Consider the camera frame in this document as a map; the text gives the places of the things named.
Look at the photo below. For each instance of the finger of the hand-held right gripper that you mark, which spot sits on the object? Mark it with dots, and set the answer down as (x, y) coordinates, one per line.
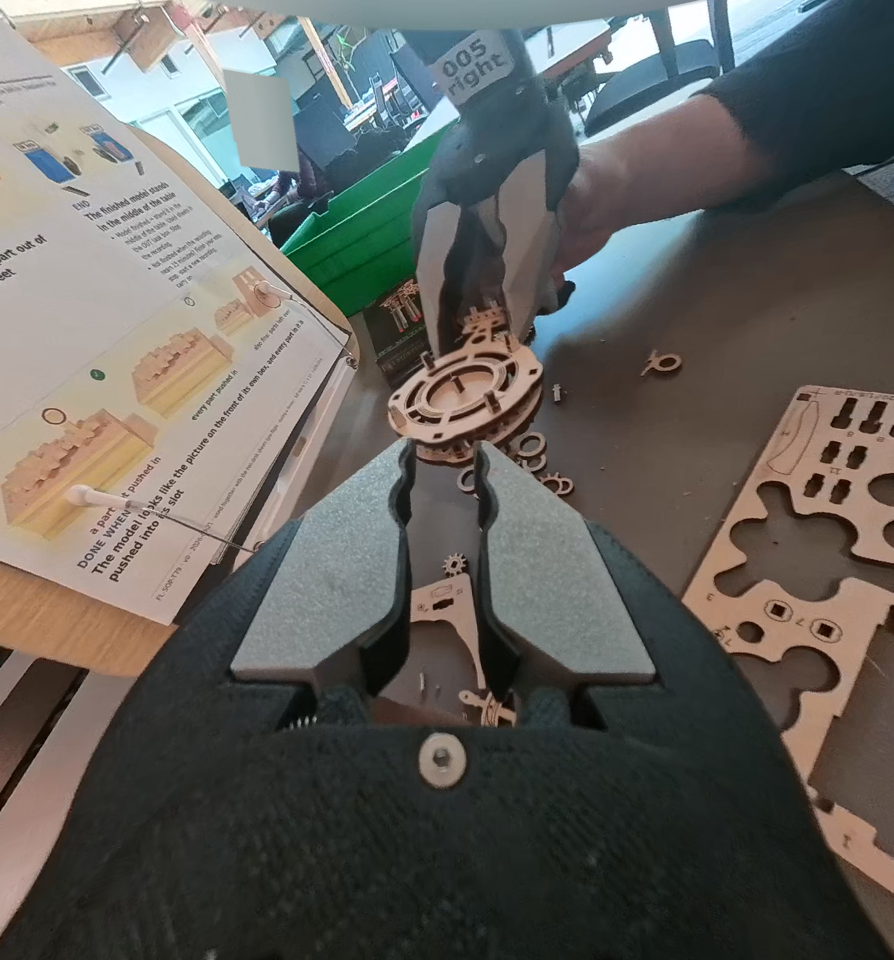
(529, 240)
(436, 270)

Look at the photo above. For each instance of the black office chair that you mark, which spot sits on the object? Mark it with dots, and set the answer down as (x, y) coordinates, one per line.
(642, 82)

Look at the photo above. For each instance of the green plastic bin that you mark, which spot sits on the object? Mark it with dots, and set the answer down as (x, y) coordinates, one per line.
(357, 225)

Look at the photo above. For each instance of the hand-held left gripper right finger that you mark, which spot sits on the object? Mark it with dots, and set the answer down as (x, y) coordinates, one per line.
(559, 592)

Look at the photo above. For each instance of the white printed instruction sheet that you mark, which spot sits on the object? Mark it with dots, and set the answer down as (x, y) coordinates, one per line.
(117, 300)

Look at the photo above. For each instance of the black model kit box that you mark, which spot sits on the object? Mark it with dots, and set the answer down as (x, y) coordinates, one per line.
(394, 337)

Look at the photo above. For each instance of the wooden ship wheel part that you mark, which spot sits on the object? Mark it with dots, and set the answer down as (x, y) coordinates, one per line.
(492, 709)

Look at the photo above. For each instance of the round wooden gear model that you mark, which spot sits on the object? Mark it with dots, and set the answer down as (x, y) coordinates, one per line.
(436, 450)

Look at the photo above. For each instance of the person's right hand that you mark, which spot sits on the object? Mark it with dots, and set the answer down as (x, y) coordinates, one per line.
(642, 180)

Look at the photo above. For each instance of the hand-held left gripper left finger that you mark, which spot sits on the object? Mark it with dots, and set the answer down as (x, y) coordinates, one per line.
(319, 592)

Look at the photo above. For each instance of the tiny wooden gear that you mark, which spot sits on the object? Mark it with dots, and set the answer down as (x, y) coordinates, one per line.
(455, 565)

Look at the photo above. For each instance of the person's right forearm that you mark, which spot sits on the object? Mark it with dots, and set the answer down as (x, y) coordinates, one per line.
(829, 97)

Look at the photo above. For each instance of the instruction sheet on stand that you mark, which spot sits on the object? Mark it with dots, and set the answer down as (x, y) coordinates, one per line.
(42, 622)

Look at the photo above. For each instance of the long wavy wooden sheet strip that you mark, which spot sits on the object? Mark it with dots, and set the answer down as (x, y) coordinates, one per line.
(439, 637)

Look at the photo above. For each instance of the small wooden hook part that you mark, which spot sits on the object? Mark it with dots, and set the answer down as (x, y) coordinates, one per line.
(668, 364)

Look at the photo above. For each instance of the punched wooden sheet round cutouts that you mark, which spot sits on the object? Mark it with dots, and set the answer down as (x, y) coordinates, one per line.
(796, 465)

